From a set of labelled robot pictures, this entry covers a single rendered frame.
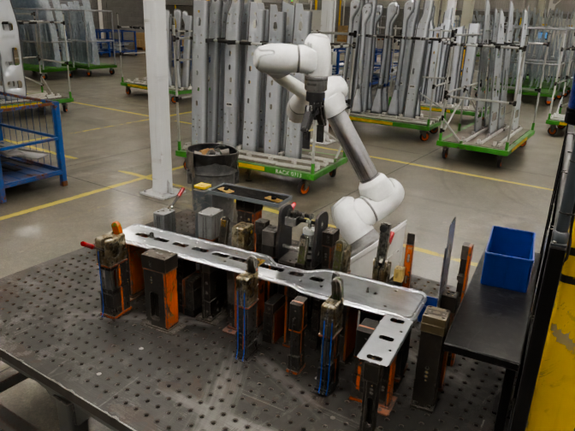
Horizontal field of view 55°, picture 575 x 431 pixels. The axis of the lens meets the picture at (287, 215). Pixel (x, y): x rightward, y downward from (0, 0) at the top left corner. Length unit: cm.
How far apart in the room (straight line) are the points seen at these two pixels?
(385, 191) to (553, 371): 159
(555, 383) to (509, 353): 37
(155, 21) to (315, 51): 389
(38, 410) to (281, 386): 156
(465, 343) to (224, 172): 363
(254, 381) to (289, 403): 17
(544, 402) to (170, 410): 115
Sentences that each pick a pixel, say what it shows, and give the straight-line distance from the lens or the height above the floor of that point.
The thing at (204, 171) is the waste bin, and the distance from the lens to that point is 508.
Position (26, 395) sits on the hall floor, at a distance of 338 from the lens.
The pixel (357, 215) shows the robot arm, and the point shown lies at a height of 102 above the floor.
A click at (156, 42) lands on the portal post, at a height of 161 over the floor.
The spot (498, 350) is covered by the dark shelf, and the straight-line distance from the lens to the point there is 181.
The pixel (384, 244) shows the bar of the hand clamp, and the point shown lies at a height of 114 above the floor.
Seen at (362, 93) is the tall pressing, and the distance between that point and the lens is 1009.
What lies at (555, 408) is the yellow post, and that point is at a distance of 150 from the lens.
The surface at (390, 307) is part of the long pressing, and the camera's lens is 199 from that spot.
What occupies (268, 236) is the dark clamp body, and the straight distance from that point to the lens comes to 235.
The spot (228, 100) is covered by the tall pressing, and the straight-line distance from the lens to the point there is 700.
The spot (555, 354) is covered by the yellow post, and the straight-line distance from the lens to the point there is 142.
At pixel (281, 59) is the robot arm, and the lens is 213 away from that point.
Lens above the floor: 196
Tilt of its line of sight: 20 degrees down
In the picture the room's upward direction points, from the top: 2 degrees clockwise
